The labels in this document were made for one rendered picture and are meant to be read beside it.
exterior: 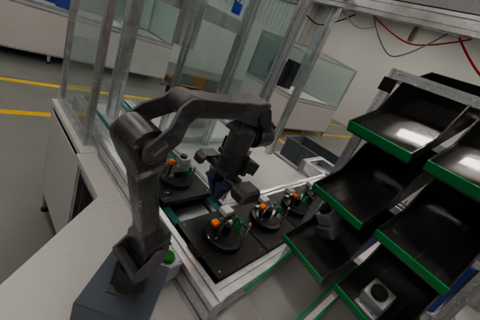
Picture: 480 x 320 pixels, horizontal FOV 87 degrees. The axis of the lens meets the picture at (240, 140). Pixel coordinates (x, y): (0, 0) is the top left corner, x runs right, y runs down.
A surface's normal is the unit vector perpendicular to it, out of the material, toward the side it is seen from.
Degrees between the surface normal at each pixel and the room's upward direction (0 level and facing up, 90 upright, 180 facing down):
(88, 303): 0
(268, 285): 45
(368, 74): 90
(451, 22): 90
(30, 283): 0
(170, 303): 0
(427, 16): 90
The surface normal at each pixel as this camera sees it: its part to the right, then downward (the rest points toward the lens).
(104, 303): 0.36, -0.86
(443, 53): -0.71, -0.02
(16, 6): 0.60, 0.50
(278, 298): -0.29, -0.66
